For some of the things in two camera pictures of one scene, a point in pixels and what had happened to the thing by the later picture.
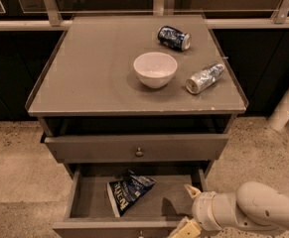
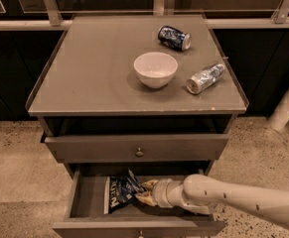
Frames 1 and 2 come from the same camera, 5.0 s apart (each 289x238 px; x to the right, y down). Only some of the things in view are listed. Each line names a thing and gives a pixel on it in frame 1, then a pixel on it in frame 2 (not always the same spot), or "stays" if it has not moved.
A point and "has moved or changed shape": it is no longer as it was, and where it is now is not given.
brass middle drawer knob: (141, 234) stays
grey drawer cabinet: (139, 107) stays
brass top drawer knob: (140, 153) stays
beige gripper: (202, 207) -> (161, 191)
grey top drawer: (135, 147) stays
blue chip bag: (123, 191) has moved or changed shape
